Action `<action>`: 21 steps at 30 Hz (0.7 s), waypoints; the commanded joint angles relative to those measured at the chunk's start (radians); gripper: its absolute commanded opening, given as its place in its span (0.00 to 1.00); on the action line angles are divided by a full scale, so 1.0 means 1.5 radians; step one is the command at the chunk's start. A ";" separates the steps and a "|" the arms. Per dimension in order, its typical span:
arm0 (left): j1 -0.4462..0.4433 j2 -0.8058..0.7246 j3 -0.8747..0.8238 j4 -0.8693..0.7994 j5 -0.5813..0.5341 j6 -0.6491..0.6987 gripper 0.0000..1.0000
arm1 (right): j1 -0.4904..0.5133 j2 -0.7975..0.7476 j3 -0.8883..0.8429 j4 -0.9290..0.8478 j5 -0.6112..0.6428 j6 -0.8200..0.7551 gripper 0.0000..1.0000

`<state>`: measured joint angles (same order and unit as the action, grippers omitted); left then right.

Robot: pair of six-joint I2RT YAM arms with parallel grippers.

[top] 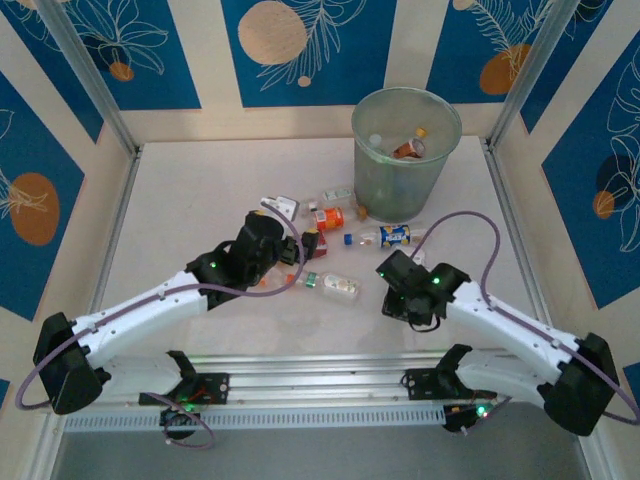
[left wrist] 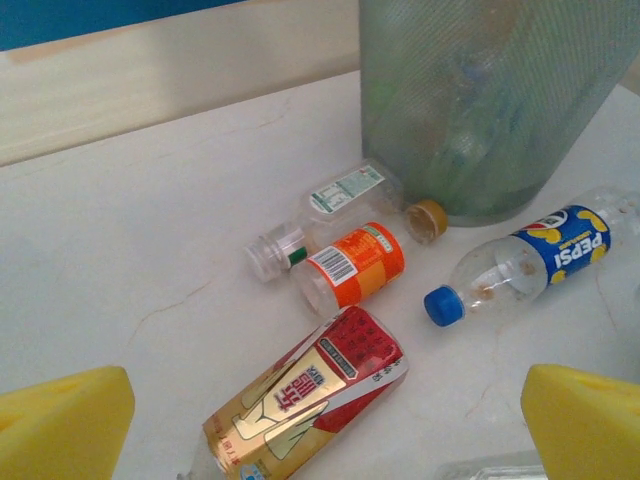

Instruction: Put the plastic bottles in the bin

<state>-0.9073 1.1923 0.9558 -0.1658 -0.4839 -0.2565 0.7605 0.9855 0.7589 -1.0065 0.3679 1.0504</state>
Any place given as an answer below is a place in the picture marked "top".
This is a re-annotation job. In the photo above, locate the brown bottle yellow red label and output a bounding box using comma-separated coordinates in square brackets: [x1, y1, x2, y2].
[310, 230, 332, 261]

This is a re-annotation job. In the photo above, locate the clear bottle orange label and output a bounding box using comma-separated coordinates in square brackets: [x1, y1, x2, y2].
[310, 205, 370, 235]

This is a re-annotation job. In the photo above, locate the clear bottle orange cap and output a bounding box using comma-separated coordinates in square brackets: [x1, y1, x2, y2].
[257, 269, 299, 294]

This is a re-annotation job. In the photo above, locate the clear bottle white label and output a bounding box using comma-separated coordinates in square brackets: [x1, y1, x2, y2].
[294, 270, 363, 303]

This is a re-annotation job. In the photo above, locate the small clear bottle white cap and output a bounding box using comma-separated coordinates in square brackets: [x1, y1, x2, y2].
[322, 186, 357, 204]

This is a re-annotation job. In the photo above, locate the clear bottle blue Pepsi label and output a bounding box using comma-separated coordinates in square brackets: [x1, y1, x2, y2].
[342, 224, 432, 250]

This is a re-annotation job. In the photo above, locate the peach brown bottle cream cap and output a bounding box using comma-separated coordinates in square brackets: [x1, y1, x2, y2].
[391, 127, 430, 161]

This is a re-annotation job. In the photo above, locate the translucent grey waste bin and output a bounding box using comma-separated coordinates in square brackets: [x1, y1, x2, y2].
[350, 87, 463, 224]

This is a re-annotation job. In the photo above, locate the right control board green light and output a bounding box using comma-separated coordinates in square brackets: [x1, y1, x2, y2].
[442, 399, 501, 436]

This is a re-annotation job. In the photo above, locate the control board green light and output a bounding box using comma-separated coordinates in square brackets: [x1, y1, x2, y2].
[442, 399, 501, 436]
[159, 397, 201, 441]

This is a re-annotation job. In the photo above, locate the left control board green light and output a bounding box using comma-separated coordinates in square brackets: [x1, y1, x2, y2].
[159, 397, 201, 441]

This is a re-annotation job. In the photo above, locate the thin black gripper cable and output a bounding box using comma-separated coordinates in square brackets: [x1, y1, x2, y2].
[408, 312, 442, 335]

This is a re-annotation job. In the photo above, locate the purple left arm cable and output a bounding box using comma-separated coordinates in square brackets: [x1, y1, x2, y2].
[16, 199, 306, 450]

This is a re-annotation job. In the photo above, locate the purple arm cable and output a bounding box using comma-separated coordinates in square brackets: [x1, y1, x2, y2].
[412, 210, 640, 426]
[16, 199, 306, 450]

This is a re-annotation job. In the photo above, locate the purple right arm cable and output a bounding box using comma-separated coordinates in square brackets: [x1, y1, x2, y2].
[412, 210, 640, 426]

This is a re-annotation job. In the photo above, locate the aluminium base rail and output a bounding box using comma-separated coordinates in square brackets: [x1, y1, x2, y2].
[44, 352, 591, 419]

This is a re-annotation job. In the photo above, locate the aluminium left side rail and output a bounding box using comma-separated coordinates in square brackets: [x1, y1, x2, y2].
[74, 149, 142, 371]

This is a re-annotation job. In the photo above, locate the white slotted cable duct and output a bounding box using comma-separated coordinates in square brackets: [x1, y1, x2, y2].
[62, 403, 447, 434]

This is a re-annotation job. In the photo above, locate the aluminium left frame post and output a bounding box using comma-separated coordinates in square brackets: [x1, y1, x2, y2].
[37, 0, 142, 157]

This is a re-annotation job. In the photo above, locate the aluminium frame post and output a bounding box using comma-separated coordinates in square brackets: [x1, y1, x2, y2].
[37, 0, 142, 157]
[488, 0, 589, 151]

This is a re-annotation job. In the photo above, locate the aluminium right frame post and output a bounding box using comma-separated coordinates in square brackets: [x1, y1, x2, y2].
[488, 0, 589, 151]

